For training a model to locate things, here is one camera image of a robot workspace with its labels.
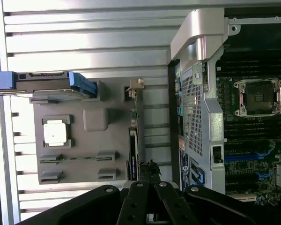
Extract hard disk in blue caddy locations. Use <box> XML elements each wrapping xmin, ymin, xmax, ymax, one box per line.
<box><xmin>0</xmin><ymin>71</ymin><xmax>97</xmax><ymax>98</ymax></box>

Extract open grey PC case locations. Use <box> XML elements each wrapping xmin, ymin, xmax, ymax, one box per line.
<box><xmin>167</xmin><ymin>7</ymin><xmax>281</xmax><ymax>207</ymax></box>

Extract silver CPU chip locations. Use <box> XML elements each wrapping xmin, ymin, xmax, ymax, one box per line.
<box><xmin>43</xmin><ymin>119</ymin><xmax>68</xmax><ymax>148</ymax></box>

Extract green motherboard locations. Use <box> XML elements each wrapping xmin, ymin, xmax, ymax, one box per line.
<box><xmin>215</xmin><ymin>50</ymin><xmax>281</xmax><ymax>208</ymax></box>

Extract CPU socket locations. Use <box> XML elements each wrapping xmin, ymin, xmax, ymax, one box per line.
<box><xmin>235</xmin><ymin>78</ymin><xmax>281</xmax><ymax>118</ymax></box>

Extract white PCI expansion slot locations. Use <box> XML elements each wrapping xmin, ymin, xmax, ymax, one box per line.
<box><xmin>229</xmin><ymin>194</ymin><xmax>258</xmax><ymax>203</ymax></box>

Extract blue slot latch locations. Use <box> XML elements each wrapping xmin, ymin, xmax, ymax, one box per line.
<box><xmin>196</xmin><ymin>168</ymin><xmax>206</xmax><ymax>186</ymax></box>

